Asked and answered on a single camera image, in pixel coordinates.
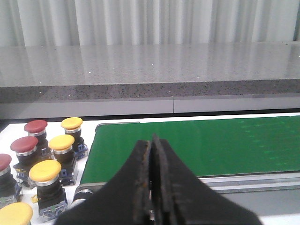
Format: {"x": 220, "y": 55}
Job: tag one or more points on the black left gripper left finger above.
{"x": 113, "y": 204}

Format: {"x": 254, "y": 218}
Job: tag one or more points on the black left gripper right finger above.
{"x": 180, "y": 198}

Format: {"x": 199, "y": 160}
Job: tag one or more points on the yellow mushroom push button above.
{"x": 51, "y": 196}
{"x": 18, "y": 213}
{"x": 72, "y": 126}
{"x": 62, "y": 147}

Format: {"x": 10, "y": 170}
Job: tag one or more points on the red mushroom push button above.
{"x": 37, "y": 128}
{"x": 10, "y": 191}
{"x": 28, "y": 154}

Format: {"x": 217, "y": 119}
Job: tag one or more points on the green conveyor belt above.
{"x": 252, "y": 161}

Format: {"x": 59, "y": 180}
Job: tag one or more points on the grey granite counter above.
{"x": 99, "y": 80}

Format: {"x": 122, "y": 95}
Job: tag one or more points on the white pleated curtain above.
{"x": 138, "y": 22}

